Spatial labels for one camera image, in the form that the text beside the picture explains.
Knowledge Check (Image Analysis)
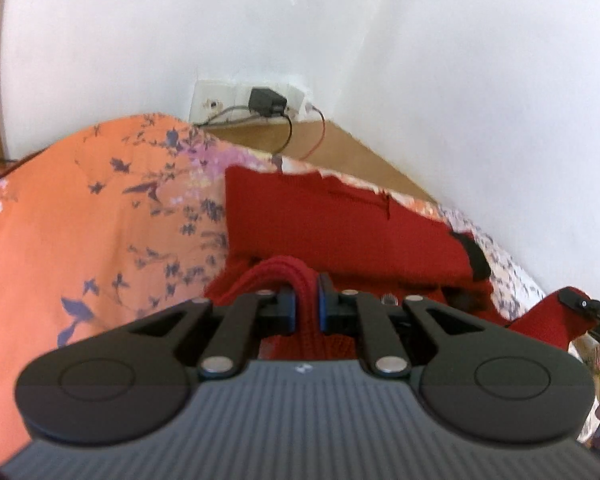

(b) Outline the black cable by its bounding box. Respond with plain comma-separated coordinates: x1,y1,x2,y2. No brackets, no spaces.
272,112,295,156

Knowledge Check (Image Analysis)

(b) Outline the red knitted garment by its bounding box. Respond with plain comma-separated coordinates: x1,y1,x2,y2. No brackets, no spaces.
204,166,595,361

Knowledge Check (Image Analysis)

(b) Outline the floral orange bed sheet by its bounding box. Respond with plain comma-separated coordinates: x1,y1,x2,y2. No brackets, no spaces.
0,114,550,464

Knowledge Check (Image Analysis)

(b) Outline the black power adapter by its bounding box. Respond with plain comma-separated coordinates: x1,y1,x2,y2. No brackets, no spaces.
248,87,287,118

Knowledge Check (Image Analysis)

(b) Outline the red thin wire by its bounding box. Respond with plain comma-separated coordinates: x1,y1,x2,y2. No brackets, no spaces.
296,104,327,162

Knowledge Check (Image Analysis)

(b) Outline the white wall socket panel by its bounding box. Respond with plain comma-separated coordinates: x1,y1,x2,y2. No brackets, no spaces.
188,79,310,125

